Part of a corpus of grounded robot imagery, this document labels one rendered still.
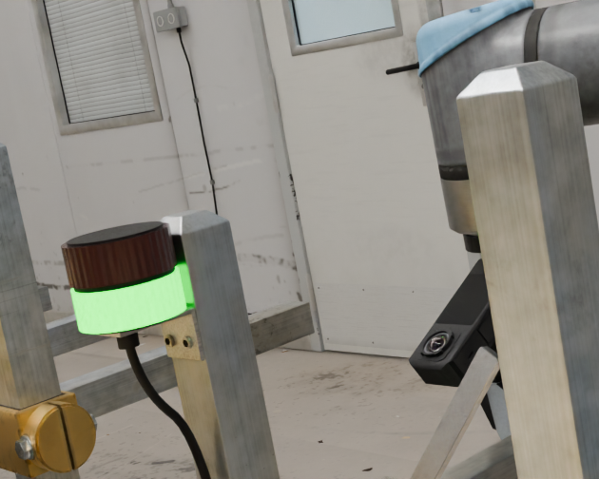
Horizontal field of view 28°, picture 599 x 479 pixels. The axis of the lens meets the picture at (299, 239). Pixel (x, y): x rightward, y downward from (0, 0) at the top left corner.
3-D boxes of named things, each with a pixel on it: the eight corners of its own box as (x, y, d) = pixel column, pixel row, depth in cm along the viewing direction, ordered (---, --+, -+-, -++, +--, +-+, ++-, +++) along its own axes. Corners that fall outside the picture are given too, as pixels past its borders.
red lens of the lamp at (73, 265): (139, 259, 70) (131, 222, 69) (199, 260, 65) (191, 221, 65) (48, 286, 66) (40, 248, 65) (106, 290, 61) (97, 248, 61)
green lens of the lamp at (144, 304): (147, 300, 70) (140, 264, 70) (207, 305, 65) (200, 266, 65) (59, 330, 66) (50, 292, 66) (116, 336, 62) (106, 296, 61)
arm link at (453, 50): (511, -3, 83) (385, 23, 88) (541, 172, 85) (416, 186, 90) (557, -13, 91) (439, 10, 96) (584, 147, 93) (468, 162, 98)
